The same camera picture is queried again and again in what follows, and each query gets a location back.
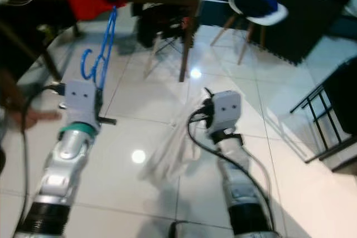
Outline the white printed shirt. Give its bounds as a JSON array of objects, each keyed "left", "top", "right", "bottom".
[{"left": 138, "top": 90, "right": 213, "bottom": 183}]

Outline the blue plastic clothes hanger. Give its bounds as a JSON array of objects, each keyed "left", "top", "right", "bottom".
[{"left": 81, "top": 6, "right": 118, "bottom": 91}]

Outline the person bare hand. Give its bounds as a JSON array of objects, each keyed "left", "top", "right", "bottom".
[{"left": 6, "top": 110, "right": 62, "bottom": 130}]

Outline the black bag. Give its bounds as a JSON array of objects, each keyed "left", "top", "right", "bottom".
[{"left": 137, "top": 3, "right": 187, "bottom": 49}]

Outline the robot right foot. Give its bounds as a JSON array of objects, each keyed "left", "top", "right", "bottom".
[{"left": 167, "top": 220, "right": 196, "bottom": 238}]

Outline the navy blue folded cloth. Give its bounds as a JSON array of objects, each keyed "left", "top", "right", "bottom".
[{"left": 233, "top": 0, "right": 279, "bottom": 18}]

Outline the red garment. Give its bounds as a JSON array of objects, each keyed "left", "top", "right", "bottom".
[{"left": 64, "top": 0, "right": 117, "bottom": 21}]

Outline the black foam floor mat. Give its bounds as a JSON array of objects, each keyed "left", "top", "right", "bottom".
[{"left": 201, "top": 0, "right": 341, "bottom": 66}]

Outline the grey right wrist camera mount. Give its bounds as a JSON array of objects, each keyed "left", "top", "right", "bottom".
[{"left": 209, "top": 90, "right": 242, "bottom": 134}]

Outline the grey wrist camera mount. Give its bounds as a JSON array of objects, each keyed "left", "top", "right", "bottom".
[
  {"left": 64, "top": 79, "right": 100, "bottom": 130},
  {"left": 209, "top": 90, "right": 242, "bottom": 134}
]

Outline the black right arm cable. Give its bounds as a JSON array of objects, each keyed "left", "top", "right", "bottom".
[{"left": 185, "top": 86, "right": 279, "bottom": 233}]

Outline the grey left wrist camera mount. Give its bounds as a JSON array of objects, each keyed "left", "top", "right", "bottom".
[{"left": 64, "top": 79, "right": 100, "bottom": 130}]

